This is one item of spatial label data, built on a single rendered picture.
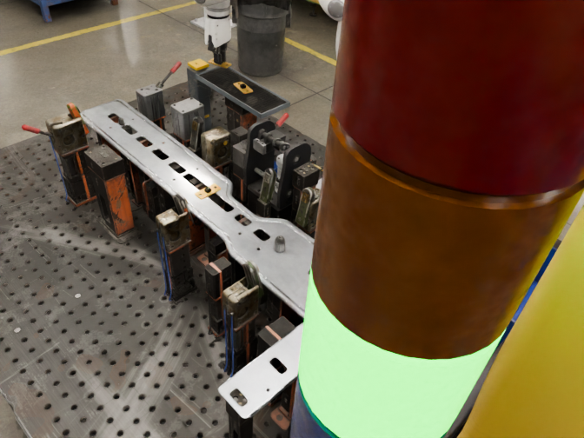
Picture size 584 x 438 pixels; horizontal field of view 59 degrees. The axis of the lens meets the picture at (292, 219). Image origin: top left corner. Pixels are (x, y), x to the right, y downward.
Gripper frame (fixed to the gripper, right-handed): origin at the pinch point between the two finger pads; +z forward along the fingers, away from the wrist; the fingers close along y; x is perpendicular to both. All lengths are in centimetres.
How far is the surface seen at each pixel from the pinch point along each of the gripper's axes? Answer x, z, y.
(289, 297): 68, 24, 64
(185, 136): -0.8, 22.6, 21.3
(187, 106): -2.5, 13.1, 17.0
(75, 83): -224, 123, -105
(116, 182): -9, 29, 49
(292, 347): 77, 24, 77
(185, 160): 7.3, 24.1, 31.6
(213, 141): 15.0, 16.7, 25.3
